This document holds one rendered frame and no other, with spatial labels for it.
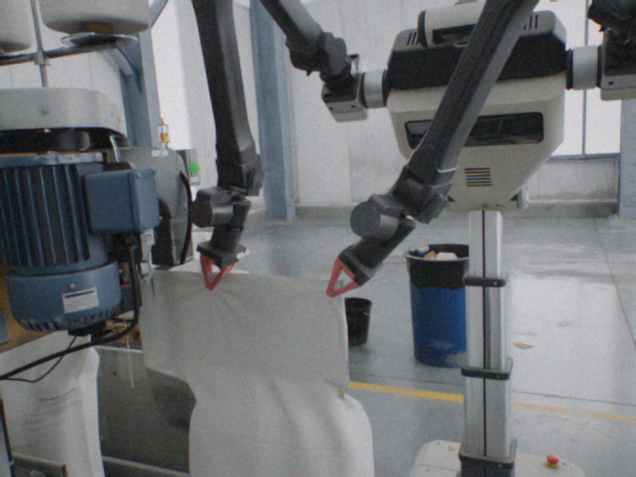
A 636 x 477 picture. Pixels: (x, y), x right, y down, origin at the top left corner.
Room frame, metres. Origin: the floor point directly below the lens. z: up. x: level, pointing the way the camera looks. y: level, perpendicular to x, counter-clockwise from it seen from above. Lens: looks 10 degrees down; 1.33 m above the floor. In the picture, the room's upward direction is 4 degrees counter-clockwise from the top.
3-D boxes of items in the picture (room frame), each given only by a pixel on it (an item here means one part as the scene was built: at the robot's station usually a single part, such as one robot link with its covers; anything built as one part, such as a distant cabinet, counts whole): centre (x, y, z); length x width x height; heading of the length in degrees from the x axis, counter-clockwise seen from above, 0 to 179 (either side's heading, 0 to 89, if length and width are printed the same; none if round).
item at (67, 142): (0.82, 0.39, 1.35); 0.12 x 0.12 x 0.04
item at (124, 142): (1.20, 0.45, 1.35); 0.09 x 0.09 x 0.03
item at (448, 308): (3.20, -0.70, 0.32); 0.51 x 0.48 x 0.65; 156
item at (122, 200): (0.82, 0.29, 1.25); 0.10 x 0.08 x 0.12; 1
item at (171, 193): (1.27, 0.50, 1.21); 0.30 x 0.25 x 0.30; 66
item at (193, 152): (1.35, 0.34, 1.29); 0.08 x 0.05 x 0.09; 66
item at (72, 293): (0.82, 0.40, 1.21); 0.15 x 0.15 x 0.25
